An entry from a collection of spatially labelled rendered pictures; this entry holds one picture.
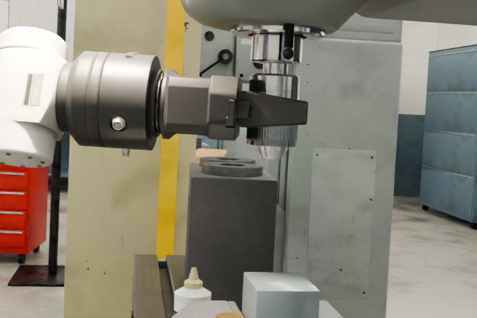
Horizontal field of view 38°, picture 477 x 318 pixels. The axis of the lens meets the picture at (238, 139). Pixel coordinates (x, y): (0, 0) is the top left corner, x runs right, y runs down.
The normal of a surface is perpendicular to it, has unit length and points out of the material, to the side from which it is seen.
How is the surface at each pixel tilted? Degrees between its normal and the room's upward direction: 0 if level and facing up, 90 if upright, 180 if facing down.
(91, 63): 46
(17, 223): 90
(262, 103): 90
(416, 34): 90
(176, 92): 90
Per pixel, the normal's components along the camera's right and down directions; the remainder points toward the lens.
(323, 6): 0.28, 0.73
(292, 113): -0.04, 0.05
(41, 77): -0.02, -0.26
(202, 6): -0.50, 0.73
